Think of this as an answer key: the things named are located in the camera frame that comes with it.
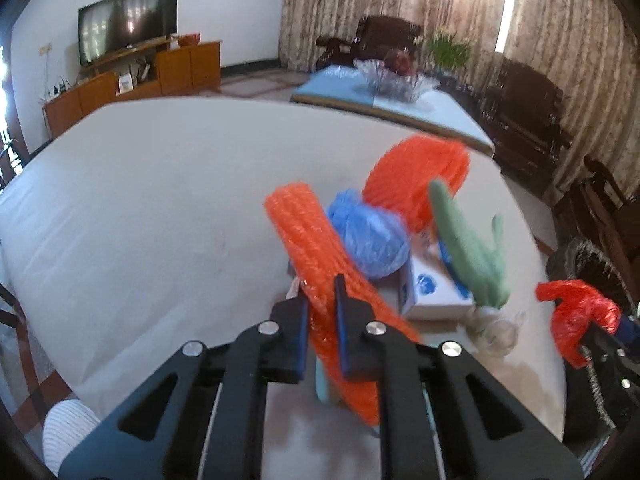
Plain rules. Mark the blue plastic bag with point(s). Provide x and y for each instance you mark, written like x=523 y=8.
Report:
x=367 y=237

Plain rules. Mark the green potted plant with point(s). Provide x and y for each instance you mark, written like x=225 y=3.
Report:
x=447 y=50

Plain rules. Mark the white ribbed stool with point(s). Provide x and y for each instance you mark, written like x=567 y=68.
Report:
x=67 y=435

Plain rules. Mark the red bowl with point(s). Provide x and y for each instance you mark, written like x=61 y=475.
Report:
x=189 y=39

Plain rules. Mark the light teal paper piece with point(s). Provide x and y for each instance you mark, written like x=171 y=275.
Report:
x=325 y=385

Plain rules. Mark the dark wooden chair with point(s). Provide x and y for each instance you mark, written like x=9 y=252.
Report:
x=600 y=200

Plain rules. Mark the glass fruit bowl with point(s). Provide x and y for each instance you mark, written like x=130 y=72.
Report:
x=395 y=80

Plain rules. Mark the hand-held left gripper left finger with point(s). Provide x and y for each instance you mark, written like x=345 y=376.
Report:
x=302 y=340

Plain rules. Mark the long orange foam net sleeve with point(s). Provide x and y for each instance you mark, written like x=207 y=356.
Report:
x=310 y=240

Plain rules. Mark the red plastic bag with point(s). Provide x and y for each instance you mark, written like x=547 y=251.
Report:
x=575 y=310

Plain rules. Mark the red fruit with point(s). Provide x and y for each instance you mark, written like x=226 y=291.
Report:
x=400 y=61

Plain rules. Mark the coffee table with blue top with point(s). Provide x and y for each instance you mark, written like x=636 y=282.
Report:
x=425 y=110

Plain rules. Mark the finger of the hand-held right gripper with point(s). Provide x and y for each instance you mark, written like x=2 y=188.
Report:
x=612 y=360

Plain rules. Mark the wooden television cabinet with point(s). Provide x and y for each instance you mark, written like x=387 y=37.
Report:
x=170 y=67

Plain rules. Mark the clear plastic wrapper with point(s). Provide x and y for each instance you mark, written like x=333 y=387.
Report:
x=497 y=332

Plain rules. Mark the patterned beige curtains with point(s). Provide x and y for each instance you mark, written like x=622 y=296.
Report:
x=550 y=20

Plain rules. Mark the white box with blue print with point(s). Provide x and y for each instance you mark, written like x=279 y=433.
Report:
x=435 y=295

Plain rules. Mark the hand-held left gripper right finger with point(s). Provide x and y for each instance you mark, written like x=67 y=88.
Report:
x=343 y=332

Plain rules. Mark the dark wooden armchair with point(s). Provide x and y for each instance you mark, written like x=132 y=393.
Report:
x=385 y=37
x=525 y=110

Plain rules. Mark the round orange foam net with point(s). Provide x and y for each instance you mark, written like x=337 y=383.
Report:
x=410 y=180

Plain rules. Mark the flat screen television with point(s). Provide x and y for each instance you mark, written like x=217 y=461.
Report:
x=127 y=22

